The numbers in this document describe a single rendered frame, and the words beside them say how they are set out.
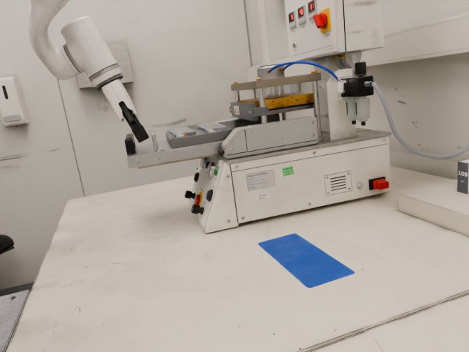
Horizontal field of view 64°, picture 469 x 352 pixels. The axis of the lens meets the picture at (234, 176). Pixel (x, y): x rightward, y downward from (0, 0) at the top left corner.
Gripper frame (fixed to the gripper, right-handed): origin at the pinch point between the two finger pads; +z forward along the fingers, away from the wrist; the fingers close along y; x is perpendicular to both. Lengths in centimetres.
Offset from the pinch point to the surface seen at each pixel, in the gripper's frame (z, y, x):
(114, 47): -39, -125, 6
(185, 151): 8.5, 10.9, 8.0
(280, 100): 9.0, 10.1, 36.7
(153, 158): 6.0, 11.0, 0.0
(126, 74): -23, -126, 5
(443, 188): 44, 31, 58
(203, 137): 7.8, 9.9, 13.7
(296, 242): 35, 33, 19
